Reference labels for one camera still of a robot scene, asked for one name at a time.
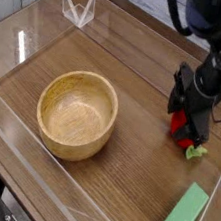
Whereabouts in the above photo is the black cable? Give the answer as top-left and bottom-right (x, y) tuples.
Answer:
(158, 0), (199, 38)

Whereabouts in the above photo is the red felt strawberry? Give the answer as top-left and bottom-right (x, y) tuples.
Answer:
(170, 110), (208, 160)

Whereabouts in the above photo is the green foam block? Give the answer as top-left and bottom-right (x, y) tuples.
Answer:
(164, 183), (209, 221)

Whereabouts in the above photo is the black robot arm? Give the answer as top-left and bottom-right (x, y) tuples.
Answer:
(167, 0), (221, 147)

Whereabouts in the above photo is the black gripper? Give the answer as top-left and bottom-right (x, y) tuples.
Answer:
(167, 62), (221, 146)

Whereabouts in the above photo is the light wooden bowl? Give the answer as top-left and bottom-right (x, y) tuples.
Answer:
(36, 70), (119, 162)

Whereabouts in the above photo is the clear acrylic corner bracket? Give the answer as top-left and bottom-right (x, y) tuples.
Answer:
(62, 0), (96, 29)

